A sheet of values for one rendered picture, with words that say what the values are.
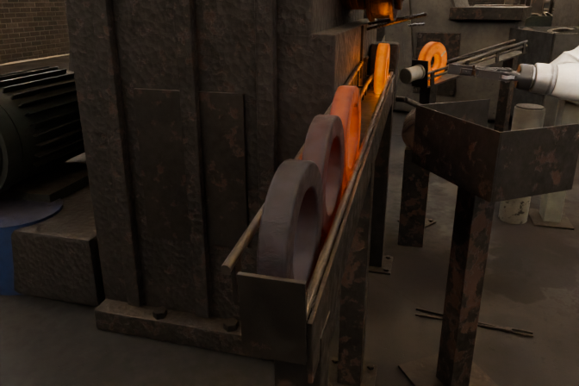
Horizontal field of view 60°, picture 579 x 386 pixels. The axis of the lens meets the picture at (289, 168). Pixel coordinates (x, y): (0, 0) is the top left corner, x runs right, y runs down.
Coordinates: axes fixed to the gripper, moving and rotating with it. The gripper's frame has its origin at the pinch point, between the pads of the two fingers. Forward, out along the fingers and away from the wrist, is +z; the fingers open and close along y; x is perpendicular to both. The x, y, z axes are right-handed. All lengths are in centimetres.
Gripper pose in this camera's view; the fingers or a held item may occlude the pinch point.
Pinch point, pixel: (459, 69)
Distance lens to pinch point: 163.2
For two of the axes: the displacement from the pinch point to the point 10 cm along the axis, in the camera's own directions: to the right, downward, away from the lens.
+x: 0.8, -9.4, -3.4
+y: 2.6, -3.1, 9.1
